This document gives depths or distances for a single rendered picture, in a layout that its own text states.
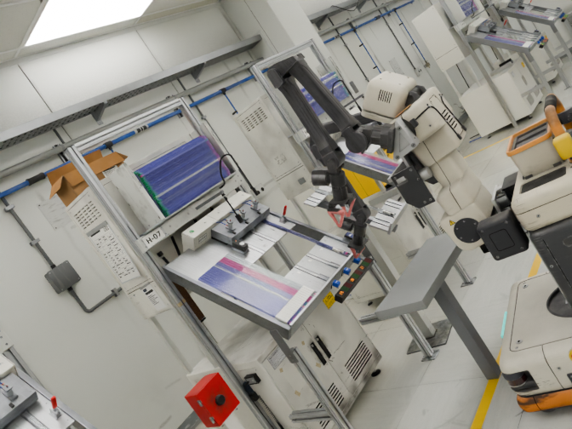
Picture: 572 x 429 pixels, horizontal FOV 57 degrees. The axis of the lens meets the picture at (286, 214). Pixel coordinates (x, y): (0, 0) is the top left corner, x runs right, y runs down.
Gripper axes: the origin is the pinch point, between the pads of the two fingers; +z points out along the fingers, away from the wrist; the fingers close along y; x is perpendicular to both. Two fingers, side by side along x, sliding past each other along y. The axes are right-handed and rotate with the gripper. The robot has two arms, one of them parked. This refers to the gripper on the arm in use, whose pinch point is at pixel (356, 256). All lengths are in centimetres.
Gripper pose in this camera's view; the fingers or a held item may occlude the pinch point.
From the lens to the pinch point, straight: 262.1
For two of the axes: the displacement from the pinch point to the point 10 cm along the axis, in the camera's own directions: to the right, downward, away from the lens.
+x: 8.4, 3.4, -4.2
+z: -0.5, 8.2, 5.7
